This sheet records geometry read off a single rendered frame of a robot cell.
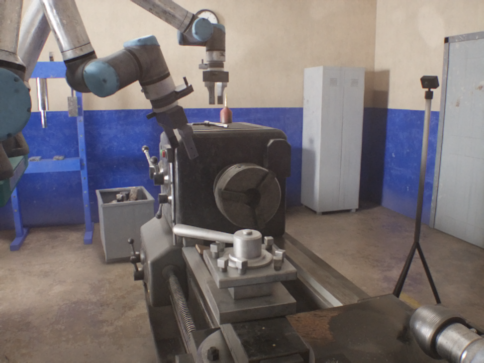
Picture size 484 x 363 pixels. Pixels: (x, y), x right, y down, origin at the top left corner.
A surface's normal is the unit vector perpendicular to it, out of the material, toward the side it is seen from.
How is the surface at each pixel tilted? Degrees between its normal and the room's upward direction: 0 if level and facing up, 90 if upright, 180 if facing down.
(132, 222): 90
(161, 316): 0
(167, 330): 0
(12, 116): 95
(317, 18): 90
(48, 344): 0
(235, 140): 90
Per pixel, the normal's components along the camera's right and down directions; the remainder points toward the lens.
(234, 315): 0.27, 0.19
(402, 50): -0.95, 0.06
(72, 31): 0.55, 0.26
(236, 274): 0.00, -0.98
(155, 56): 0.73, 0.13
